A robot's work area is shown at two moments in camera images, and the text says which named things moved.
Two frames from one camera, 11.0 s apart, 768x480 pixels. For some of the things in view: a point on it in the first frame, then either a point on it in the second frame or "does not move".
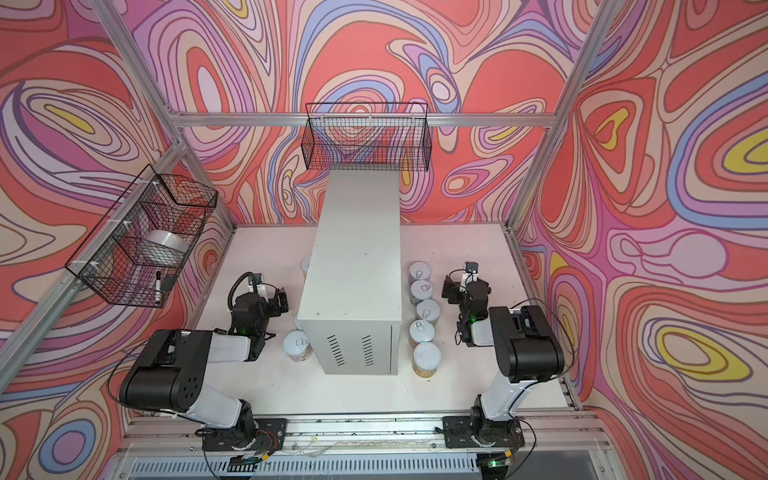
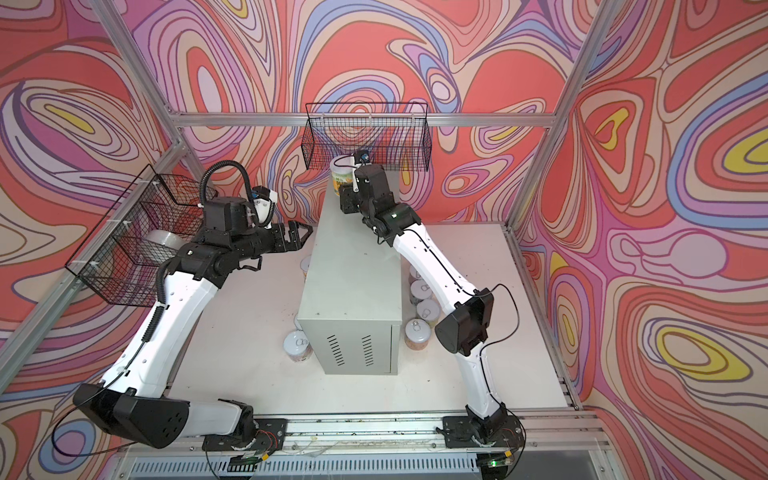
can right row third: (428, 310) does not move
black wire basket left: (135, 250) does not move
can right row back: (419, 270) does not move
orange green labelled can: (426, 359) to (341, 167)
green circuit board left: (241, 463) does not move
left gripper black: (272, 303) to (278, 230)
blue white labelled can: (296, 346) does not move
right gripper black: (454, 288) to (347, 199)
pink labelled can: (421, 331) does not move
